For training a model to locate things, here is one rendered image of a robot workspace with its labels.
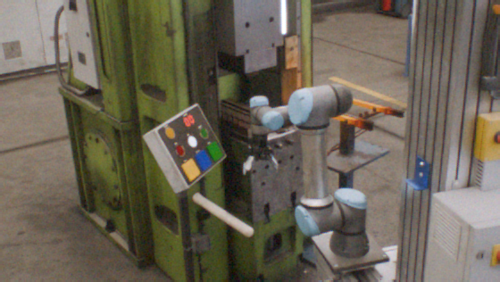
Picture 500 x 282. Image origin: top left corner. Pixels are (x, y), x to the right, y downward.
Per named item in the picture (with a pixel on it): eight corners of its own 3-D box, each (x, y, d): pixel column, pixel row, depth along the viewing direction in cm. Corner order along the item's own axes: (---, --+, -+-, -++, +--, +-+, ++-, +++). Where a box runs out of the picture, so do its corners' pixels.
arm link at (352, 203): (372, 228, 212) (374, 195, 207) (341, 236, 208) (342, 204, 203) (354, 212, 223) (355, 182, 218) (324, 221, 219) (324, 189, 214)
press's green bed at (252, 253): (304, 269, 342) (304, 200, 324) (255, 295, 322) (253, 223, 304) (246, 231, 384) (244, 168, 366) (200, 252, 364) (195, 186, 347)
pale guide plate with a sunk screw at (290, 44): (298, 66, 318) (297, 36, 311) (286, 70, 313) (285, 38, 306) (295, 65, 319) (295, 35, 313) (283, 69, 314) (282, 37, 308)
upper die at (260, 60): (276, 65, 291) (276, 46, 288) (245, 73, 281) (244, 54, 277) (227, 51, 323) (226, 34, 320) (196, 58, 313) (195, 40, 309)
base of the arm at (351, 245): (377, 253, 214) (378, 231, 210) (338, 261, 211) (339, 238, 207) (358, 233, 228) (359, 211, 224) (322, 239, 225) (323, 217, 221)
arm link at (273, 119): (292, 110, 231) (279, 102, 240) (266, 115, 227) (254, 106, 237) (292, 128, 234) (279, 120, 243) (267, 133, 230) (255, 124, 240)
